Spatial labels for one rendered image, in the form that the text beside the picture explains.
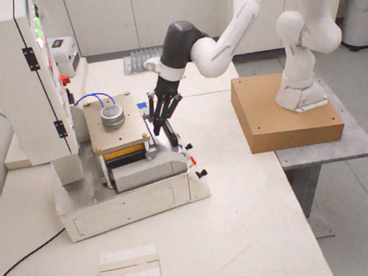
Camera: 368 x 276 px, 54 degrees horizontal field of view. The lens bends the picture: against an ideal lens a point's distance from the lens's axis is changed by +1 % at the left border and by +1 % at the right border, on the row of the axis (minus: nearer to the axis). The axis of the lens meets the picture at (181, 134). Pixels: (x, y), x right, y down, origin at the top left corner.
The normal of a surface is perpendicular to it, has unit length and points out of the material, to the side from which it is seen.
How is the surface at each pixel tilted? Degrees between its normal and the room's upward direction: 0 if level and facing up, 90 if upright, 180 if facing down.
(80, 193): 0
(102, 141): 0
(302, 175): 90
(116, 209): 90
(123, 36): 90
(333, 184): 0
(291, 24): 55
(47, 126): 90
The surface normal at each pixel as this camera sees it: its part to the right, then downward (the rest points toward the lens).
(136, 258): -0.11, -0.73
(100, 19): 0.13, 0.66
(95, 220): 0.33, 0.61
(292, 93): -0.59, 0.50
